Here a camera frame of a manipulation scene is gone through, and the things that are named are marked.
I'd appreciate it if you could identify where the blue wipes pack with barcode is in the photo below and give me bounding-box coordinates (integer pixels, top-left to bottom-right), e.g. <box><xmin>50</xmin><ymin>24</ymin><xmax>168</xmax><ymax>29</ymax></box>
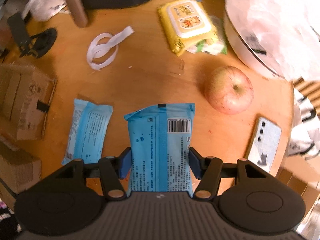
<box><xmin>124</xmin><ymin>103</ymin><xmax>195</xmax><ymax>196</ymax></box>

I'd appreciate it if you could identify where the taped closed cardboard box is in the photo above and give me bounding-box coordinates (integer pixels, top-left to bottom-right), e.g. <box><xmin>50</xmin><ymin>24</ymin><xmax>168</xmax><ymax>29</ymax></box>
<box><xmin>1</xmin><ymin>142</ymin><xmax>41</xmax><ymax>193</ymax></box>

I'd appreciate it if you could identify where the red apple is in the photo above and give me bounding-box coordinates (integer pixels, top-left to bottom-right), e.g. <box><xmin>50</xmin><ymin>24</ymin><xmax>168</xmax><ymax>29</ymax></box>
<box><xmin>204</xmin><ymin>66</ymin><xmax>254</xmax><ymax>115</ymax></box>

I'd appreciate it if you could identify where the green tissue pack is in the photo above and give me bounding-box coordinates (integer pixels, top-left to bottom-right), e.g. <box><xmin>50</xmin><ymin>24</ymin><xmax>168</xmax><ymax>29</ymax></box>
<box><xmin>187</xmin><ymin>15</ymin><xmax>227</xmax><ymax>55</ymax></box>

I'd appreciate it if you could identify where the black phone stand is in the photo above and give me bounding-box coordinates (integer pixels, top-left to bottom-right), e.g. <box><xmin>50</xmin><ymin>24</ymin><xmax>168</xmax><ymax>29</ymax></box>
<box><xmin>7</xmin><ymin>12</ymin><xmax>57</xmax><ymax>58</ymax></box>

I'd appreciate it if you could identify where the white smartphone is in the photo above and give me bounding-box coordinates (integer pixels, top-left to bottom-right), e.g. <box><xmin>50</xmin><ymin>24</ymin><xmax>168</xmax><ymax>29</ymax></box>
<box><xmin>246</xmin><ymin>116</ymin><xmax>281</xmax><ymax>172</ymax></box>

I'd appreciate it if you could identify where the open cardboard box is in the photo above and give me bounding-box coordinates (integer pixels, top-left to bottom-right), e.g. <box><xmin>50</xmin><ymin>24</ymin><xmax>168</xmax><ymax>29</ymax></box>
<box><xmin>1</xmin><ymin>63</ymin><xmax>57</xmax><ymax>140</ymax></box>

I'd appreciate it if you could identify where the yellow wet wipes pack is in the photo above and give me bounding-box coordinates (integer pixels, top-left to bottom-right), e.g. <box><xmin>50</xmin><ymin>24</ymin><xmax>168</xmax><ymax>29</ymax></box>
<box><xmin>157</xmin><ymin>0</ymin><xmax>219</xmax><ymax>56</ymax></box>

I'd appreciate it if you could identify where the white elastic band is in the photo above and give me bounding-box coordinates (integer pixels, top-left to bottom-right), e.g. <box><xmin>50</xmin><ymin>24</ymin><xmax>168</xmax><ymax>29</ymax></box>
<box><xmin>86</xmin><ymin>26</ymin><xmax>134</xmax><ymax>71</ymax></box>

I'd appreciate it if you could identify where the white printed plastic bag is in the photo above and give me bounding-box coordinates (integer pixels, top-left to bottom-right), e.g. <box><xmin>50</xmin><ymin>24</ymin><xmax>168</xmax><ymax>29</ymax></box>
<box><xmin>22</xmin><ymin>0</ymin><xmax>68</xmax><ymax>22</ymax></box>

